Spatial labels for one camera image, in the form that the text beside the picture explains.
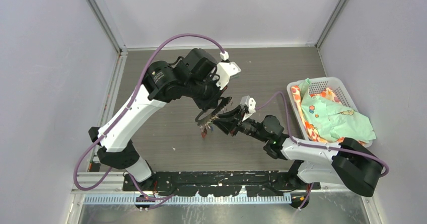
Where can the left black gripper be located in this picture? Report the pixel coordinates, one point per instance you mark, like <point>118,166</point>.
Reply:
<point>213,102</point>

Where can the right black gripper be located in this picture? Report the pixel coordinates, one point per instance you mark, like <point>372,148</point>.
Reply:
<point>233,124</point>

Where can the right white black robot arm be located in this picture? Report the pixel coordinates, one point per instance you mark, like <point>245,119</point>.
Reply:
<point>346,163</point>

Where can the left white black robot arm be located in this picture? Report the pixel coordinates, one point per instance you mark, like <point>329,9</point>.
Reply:
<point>197,75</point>

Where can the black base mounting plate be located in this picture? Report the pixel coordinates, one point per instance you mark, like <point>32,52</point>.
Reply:
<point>219,183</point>

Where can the orange patterned cloth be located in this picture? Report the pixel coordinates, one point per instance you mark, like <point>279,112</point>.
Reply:
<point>302,115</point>

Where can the green patterned cloth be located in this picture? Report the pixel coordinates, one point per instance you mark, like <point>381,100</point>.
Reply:
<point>337,115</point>

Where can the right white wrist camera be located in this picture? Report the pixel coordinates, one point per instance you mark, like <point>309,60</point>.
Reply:
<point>248,104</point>

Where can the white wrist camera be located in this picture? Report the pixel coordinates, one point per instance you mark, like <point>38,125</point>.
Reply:
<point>225,71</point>
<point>248,104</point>

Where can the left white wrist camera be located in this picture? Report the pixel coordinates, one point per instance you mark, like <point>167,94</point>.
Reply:
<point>225,71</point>

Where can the white slotted cable duct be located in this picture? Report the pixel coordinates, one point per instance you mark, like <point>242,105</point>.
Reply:
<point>132,198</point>

